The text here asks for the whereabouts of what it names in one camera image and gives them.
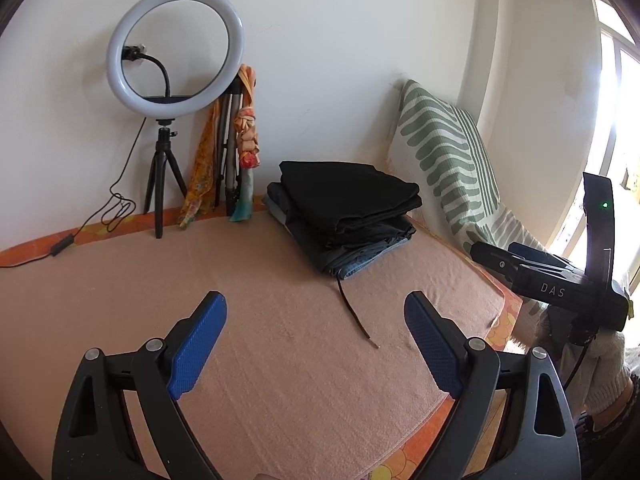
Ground black mini tripod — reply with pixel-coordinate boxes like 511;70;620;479
144;118;189;240

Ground dark drawstring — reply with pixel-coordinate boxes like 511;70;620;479
336;274;382;349

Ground dark grey folded garment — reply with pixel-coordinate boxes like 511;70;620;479
264;182;408;273

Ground peach blanket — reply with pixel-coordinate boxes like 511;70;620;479
0;207;523;480

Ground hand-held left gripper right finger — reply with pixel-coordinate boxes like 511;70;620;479
404;290;583;480

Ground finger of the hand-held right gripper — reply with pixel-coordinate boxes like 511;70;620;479
507;241;576;273
470;241;526;288

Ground folded tripod with orange scarf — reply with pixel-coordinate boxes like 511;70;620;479
179;64;263;229

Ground black ring light cable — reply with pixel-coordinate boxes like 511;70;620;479
0;119;151;269

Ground silver folded tripod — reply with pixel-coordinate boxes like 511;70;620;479
214;77;247;218

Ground black folded garment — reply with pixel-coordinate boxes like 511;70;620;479
322;212;417;251

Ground person's right forearm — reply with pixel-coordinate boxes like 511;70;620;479
515;302;633;413

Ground folded blue jeans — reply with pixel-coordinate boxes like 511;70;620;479
327;242;408;281

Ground green striped white pillow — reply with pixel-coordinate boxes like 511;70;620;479
386;79;553;263

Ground white ring light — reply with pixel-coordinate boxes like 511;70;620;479
106;0;247;121

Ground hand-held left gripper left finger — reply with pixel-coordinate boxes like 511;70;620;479
51;290;228;480

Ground window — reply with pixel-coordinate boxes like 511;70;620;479
582;0;640;281

